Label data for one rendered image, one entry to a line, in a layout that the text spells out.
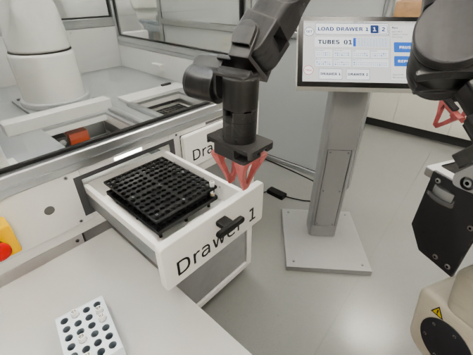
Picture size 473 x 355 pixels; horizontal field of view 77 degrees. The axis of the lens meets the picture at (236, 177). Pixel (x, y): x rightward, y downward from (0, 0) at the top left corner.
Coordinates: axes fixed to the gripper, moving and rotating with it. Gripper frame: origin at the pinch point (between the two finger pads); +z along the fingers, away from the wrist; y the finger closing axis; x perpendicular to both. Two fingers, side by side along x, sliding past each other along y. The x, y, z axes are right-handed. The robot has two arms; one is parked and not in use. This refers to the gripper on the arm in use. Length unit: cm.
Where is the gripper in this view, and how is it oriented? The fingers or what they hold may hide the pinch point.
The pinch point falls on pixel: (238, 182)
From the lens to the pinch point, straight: 56.5
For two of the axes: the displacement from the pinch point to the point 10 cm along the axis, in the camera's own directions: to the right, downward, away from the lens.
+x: -6.7, 3.9, -6.3
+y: -7.4, -3.7, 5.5
